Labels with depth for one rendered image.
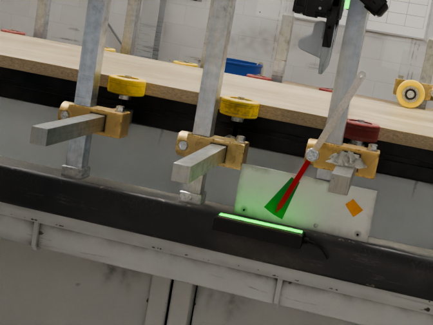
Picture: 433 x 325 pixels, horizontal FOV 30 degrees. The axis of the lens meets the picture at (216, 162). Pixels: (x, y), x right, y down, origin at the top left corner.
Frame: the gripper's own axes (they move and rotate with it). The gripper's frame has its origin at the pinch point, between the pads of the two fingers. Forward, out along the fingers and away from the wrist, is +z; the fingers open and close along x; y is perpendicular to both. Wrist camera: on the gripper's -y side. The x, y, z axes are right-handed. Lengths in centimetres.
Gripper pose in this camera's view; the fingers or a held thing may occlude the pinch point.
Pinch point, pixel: (325, 67)
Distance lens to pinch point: 145.7
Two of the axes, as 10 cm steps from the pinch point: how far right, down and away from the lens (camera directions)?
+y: -9.6, -2.0, 1.9
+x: -2.2, 1.4, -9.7
